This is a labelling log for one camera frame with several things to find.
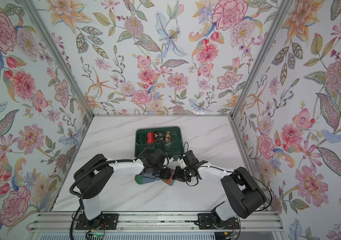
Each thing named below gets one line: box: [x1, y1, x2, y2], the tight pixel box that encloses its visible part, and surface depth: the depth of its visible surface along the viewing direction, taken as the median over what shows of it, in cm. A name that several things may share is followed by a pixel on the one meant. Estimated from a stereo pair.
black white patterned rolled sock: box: [154, 131, 164, 143], surface depth 103 cm
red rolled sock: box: [146, 132, 155, 144], surface depth 103 cm
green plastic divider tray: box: [134, 126, 184, 161], surface depth 103 cm
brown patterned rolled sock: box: [163, 131, 173, 143], surface depth 103 cm
